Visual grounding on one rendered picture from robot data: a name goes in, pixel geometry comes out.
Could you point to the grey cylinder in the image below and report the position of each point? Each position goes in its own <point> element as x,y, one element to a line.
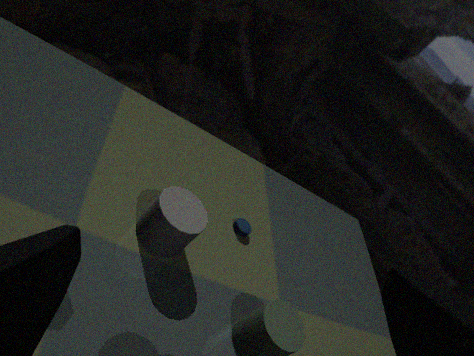
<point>275,329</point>
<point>171,222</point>

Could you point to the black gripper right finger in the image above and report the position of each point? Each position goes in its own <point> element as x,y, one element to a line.
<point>425,320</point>

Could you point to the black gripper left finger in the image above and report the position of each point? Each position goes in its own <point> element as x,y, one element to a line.
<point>35,273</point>

